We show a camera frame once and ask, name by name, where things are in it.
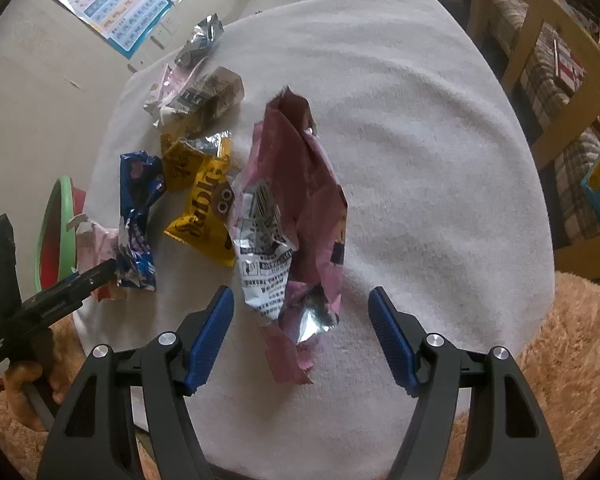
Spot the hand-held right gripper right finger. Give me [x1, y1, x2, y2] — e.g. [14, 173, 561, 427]
[367, 286, 566, 480]

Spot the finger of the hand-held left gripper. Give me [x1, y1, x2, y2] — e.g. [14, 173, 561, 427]
[30, 258, 118, 311]

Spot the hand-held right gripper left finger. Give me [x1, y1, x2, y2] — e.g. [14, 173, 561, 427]
[36, 285, 236, 480]

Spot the green plastic bin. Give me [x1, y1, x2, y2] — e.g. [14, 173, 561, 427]
[34, 176, 88, 291]

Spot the blue snack wrapper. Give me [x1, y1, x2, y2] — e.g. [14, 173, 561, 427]
[115, 150, 167, 291]

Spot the yellow snack bag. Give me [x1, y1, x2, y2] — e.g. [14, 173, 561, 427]
[160, 130, 238, 268]

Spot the large pink foil bag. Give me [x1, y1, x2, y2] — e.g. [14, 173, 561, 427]
[230, 86, 350, 386]

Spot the pink strawberry biscuit wrapper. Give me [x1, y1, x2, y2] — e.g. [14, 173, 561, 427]
[144, 62, 206, 126]

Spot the clear beige wrapper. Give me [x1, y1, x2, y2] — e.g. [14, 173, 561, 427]
[157, 65, 245, 133]

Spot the silver blue wrapper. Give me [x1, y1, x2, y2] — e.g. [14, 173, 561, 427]
[174, 14, 225, 68]

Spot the person's left hand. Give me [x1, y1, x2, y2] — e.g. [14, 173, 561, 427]
[4, 362, 45, 396]

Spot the plush tan blanket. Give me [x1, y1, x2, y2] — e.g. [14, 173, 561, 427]
[0, 270, 600, 480]

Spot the white towel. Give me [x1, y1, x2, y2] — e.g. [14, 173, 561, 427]
[72, 0, 556, 480]

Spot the plaid cushion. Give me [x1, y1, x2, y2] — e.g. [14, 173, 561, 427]
[490, 0, 600, 243]

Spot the wooden chair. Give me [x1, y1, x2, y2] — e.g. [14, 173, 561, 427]
[467, 0, 600, 278]

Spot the large blue wall poster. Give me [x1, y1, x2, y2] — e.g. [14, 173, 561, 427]
[32, 0, 175, 58]

